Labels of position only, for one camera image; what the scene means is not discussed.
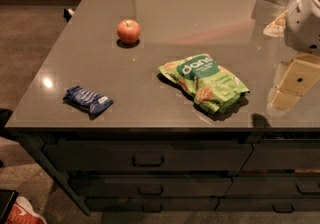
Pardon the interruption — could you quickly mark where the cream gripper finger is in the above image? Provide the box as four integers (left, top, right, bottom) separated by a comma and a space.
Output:
271, 53, 320, 110

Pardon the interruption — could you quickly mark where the blue rxbar blueberry wrapper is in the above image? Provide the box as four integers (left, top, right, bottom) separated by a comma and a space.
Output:
63, 86, 113, 116

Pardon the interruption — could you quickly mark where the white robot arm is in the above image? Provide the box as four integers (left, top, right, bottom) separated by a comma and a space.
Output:
271, 0, 320, 110

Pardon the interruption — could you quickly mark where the red apple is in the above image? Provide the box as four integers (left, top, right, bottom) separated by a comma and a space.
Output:
117, 19, 141, 44

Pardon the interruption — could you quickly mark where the green chip bag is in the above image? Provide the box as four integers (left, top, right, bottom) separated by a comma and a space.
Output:
159, 53, 249, 114

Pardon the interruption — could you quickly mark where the dark drawer cabinet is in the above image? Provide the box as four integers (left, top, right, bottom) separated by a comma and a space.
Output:
18, 132, 320, 214

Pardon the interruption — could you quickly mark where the small black white object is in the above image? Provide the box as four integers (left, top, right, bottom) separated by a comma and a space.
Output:
63, 8, 75, 21

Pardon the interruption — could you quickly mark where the orange sneaker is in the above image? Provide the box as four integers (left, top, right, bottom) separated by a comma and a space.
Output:
4, 196, 47, 224

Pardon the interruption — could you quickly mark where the black box on floor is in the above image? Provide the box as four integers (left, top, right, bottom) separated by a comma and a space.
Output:
0, 190, 18, 224

